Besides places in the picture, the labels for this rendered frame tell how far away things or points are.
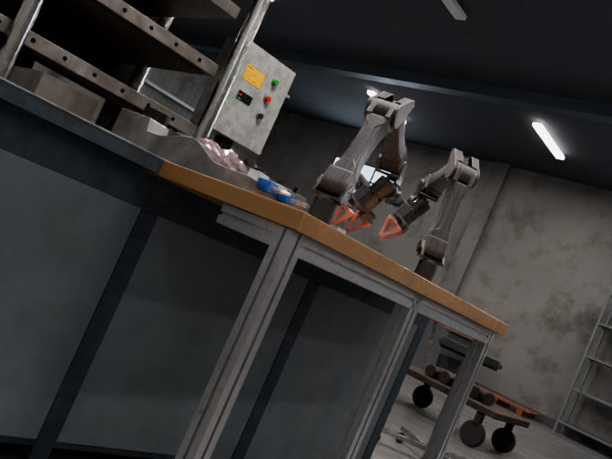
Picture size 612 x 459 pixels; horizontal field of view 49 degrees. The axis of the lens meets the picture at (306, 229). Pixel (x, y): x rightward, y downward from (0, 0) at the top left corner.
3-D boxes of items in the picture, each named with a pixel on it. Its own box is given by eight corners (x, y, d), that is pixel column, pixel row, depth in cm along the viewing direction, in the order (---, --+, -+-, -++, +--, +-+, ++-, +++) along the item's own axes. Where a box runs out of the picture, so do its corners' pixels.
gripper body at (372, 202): (344, 196, 201) (362, 179, 199) (362, 208, 209) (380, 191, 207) (355, 210, 197) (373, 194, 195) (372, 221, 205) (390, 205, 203)
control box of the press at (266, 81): (162, 383, 287) (300, 74, 295) (102, 372, 266) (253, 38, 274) (137, 363, 302) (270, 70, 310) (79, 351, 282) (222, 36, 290)
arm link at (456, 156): (418, 178, 244) (461, 141, 217) (439, 188, 246) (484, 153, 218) (410, 207, 239) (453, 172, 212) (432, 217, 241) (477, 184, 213)
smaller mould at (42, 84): (87, 127, 164) (99, 101, 164) (31, 98, 154) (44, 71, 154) (56, 117, 178) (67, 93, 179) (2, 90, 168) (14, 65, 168)
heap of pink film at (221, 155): (256, 186, 195) (267, 161, 195) (223, 167, 179) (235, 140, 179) (190, 161, 207) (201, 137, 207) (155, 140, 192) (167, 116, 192)
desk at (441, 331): (466, 385, 1110) (484, 343, 1114) (431, 375, 1001) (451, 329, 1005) (430, 368, 1156) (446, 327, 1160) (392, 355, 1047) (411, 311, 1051)
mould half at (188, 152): (285, 220, 192) (300, 186, 192) (239, 195, 169) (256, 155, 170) (161, 170, 216) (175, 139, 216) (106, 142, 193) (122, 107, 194)
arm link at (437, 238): (415, 254, 216) (453, 163, 220) (433, 262, 217) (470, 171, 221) (423, 254, 210) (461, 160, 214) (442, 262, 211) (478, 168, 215)
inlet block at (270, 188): (290, 207, 174) (298, 188, 175) (280, 201, 170) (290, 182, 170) (250, 191, 181) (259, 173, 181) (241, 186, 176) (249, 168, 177)
